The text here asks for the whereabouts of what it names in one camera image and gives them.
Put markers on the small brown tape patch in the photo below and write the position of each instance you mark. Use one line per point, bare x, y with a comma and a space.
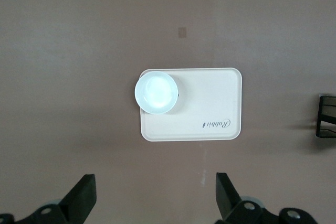
181, 32

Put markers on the white bowl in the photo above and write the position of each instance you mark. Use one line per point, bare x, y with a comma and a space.
157, 93

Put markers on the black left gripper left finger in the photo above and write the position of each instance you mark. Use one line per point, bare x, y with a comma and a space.
73, 200

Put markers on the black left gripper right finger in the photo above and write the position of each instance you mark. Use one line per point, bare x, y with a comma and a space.
231, 200

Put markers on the cream rectangular tray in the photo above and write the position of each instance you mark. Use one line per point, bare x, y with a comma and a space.
204, 98

